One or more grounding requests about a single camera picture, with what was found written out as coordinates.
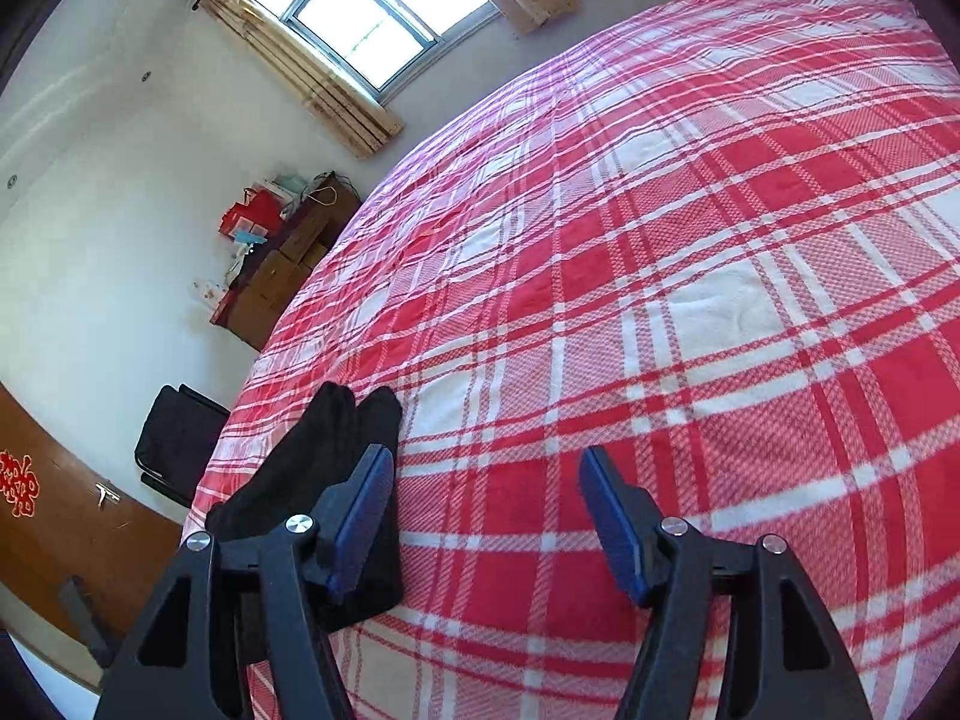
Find brown wooden dresser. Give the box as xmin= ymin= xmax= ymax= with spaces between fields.
xmin=210 ymin=172 xmax=365 ymax=352

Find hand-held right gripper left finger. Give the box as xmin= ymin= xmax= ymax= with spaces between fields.
xmin=94 ymin=444 xmax=396 ymax=720

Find black pants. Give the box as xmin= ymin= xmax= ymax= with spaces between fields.
xmin=204 ymin=382 xmax=410 ymax=627

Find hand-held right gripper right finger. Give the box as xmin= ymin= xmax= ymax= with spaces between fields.
xmin=579 ymin=446 xmax=875 ymax=720

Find red paper door decoration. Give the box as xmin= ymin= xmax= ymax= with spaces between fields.
xmin=0 ymin=450 xmax=40 ymax=518

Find brown wooden door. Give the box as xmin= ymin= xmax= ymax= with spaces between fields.
xmin=0 ymin=382 xmax=185 ymax=691

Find red plaid bed sheet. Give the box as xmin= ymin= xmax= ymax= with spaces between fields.
xmin=180 ymin=0 xmax=960 ymax=720

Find black chair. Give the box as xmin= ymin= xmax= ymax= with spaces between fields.
xmin=135 ymin=384 xmax=232 ymax=509

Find red gift bag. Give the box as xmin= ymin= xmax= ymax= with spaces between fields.
xmin=217 ymin=191 xmax=286 ymax=241

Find sliding window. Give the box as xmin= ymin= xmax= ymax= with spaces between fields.
xmin=244 ymin=0 xmax=502 ymax=107

